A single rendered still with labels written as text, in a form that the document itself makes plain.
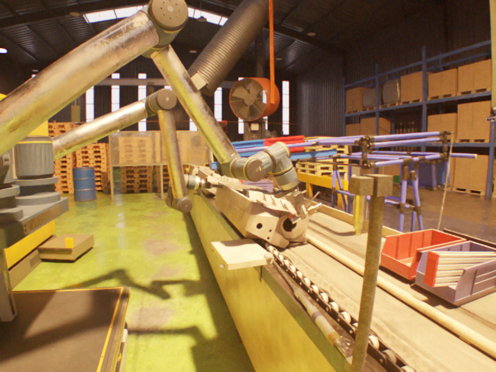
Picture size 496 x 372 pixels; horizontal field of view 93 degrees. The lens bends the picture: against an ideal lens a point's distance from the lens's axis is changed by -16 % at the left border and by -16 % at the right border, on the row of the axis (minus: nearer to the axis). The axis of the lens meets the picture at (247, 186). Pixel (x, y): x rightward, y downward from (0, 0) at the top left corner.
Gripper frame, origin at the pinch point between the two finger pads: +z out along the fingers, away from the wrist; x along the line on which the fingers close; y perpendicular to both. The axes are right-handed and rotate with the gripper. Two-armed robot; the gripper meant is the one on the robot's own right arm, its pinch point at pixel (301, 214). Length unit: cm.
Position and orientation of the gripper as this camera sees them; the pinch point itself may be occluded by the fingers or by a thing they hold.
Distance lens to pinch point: 147.6
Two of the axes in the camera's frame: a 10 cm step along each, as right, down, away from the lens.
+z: 4.1, 8.8, 2.3
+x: -2.8, -1.2, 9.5
